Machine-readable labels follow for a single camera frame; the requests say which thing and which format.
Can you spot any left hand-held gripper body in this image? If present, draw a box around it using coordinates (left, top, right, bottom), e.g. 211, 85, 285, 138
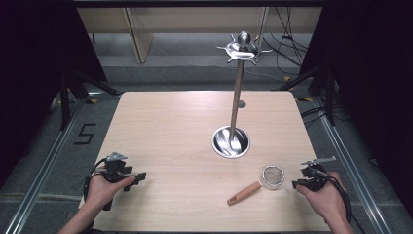
102, 151, 133, 183

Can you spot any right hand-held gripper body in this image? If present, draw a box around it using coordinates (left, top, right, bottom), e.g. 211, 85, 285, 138
299, 156, 338, 193

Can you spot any strainer with wooden handle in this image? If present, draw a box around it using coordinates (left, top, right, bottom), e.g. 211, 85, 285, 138
226, 164, 286, 207

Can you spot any steel utensil rack stand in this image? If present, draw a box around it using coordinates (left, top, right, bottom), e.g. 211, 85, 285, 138
210, 30, 274, 160

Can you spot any person's left hand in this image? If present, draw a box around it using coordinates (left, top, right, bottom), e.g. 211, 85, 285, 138
85, 175, 136, 213

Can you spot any person's right hand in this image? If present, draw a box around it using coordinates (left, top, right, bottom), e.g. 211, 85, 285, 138
295, 171, 349, 226

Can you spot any black tripod stand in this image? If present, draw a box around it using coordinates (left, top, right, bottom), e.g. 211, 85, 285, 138
57, 66, 122, 132
274, 61, 339, 127

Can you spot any black curtain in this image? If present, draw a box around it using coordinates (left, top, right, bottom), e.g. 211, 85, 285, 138
0, 0, 109, 191
297, 0, 413, 217

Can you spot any light wooden cabinet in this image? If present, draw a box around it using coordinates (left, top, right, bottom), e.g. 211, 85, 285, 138
77, 6, 324, 65

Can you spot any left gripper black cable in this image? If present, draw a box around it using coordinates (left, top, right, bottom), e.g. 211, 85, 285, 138
83, 157, 109, 203

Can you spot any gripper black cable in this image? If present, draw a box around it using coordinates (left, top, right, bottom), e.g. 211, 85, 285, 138
83, 157, 109, 203
310, 167, 368, 234

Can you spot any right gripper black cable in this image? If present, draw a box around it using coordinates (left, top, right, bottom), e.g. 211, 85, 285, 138
310, 167, 368, 234

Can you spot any metal floor rail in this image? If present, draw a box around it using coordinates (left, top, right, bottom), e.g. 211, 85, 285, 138
2, 97, 87, 234
312, 97, 393, 234

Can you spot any bundle of black floor cables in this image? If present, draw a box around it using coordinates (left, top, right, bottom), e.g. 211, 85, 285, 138
261, 6, 310, 77

